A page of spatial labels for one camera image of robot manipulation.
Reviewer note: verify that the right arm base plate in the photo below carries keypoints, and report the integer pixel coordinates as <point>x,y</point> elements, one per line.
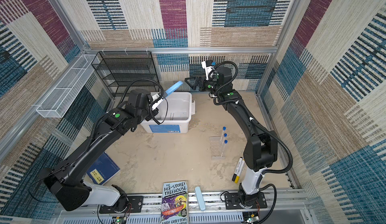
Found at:
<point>235,201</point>

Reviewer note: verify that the blue plastic bin lid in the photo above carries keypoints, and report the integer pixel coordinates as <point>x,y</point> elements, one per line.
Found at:
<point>172,89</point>

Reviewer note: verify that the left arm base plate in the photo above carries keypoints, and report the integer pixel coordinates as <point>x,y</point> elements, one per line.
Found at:
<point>133,204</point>

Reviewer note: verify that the blue capped test tube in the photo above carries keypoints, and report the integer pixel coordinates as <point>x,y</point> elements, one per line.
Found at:
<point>223,147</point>

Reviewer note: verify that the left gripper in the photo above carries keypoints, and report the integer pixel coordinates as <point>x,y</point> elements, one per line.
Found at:
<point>153,114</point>

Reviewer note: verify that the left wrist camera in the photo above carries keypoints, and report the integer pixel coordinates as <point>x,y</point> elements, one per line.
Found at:
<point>157,99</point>

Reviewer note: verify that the clear test tube rack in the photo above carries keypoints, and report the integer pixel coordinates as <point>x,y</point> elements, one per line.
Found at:
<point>215,146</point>

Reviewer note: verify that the dark blue notebook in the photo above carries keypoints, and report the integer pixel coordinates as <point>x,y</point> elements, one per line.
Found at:
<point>103,169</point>

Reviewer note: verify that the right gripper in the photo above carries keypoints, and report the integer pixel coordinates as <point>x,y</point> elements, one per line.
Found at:
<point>197,80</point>

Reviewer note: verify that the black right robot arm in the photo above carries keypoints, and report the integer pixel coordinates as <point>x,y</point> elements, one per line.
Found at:
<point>261,149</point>

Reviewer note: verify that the light blue case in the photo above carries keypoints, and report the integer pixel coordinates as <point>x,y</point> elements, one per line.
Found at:
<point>200,198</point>

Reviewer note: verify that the black mesh shelf rack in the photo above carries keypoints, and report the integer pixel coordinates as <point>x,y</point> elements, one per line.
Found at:
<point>118,69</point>

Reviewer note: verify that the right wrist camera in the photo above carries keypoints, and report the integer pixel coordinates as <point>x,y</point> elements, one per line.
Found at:
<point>208,66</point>

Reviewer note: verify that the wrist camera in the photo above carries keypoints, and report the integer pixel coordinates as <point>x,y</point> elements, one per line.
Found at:
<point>157,99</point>
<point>208,66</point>

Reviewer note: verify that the black capped white marker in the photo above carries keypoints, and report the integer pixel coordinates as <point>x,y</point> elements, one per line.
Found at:
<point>237,169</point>

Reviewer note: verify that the white plastic storage bin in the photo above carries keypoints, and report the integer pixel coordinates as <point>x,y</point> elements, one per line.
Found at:
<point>179,103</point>

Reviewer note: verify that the treehouse paperback book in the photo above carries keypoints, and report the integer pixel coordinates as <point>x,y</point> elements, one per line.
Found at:
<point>174,203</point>

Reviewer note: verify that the white wire wall basket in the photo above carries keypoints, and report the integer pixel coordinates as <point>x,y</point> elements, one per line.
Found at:
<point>59,100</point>

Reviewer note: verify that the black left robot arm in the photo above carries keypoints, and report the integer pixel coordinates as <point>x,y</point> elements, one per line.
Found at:
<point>65,179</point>

